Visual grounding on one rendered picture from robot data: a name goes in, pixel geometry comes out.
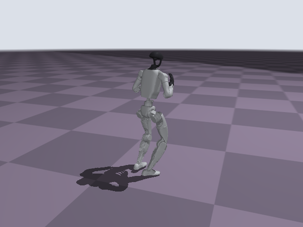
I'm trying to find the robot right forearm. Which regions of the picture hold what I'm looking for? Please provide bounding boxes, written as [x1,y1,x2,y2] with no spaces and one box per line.
[169,84,174,96]

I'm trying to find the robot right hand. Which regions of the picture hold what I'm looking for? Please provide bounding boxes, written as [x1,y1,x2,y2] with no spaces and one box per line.
[169,73,174,86]

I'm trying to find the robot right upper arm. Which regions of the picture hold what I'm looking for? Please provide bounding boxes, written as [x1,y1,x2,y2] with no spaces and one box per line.
[158,72,171,98]

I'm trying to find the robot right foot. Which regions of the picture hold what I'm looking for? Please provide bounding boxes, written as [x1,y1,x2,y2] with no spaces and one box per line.
[142,169,160,176]

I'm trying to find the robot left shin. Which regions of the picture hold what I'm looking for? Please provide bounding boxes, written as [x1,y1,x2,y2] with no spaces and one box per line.
[136,135,151,165]

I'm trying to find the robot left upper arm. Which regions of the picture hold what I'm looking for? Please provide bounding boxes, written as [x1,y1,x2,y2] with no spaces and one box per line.
[132,70,144,93]

